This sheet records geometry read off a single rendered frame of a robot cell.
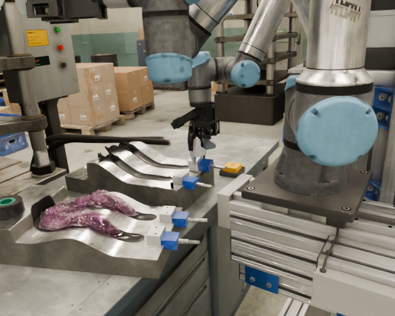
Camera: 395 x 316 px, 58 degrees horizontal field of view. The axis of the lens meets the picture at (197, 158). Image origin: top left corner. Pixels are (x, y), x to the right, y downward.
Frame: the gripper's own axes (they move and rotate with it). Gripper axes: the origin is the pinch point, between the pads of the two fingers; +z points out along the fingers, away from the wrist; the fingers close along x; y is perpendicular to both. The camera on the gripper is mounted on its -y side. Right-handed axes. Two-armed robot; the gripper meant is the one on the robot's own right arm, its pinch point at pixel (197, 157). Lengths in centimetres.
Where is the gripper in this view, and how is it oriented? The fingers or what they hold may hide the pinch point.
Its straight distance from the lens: 124.4
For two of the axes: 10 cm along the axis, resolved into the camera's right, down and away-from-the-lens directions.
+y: 8.8, 1.2, -4.6
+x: 4.7, -3.3, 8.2
